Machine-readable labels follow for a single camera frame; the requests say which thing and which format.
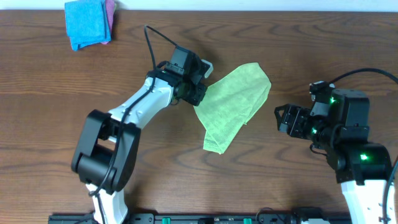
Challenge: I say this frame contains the green microfiber cloth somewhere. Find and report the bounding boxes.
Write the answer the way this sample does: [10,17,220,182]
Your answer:
[194,62,272,154]

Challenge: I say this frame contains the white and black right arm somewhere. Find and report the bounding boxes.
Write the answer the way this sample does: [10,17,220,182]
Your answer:
[274,87,397,223]

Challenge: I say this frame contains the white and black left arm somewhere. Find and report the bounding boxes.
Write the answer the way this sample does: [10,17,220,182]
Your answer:
[71,47,213,223]

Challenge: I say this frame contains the pink folded cloth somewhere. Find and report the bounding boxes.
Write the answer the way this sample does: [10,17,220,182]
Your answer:
[102,0,116,45]

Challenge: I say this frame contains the blue folded cloth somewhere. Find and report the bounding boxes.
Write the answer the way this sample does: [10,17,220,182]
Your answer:
[65,0,108,51]

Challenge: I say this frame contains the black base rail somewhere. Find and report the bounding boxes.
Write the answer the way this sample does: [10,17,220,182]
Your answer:
[48,212,352,224]

